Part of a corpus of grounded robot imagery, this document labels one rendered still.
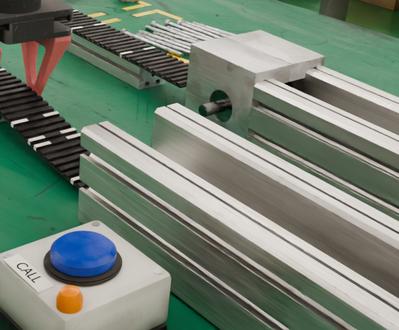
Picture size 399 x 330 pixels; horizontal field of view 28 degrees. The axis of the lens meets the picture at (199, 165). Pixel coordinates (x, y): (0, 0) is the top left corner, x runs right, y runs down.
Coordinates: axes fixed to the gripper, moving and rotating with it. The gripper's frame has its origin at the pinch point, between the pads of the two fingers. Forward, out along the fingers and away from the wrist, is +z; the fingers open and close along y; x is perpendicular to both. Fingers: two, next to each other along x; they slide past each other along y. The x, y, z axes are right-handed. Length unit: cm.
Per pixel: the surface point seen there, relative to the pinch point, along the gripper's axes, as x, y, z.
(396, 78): -12, 49, 3
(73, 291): -34.3, -15.8, -4.1
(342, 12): 119, 215, 53
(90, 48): 10.6, 17.0, 1.3
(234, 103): -16.8, 14.1, -2.5
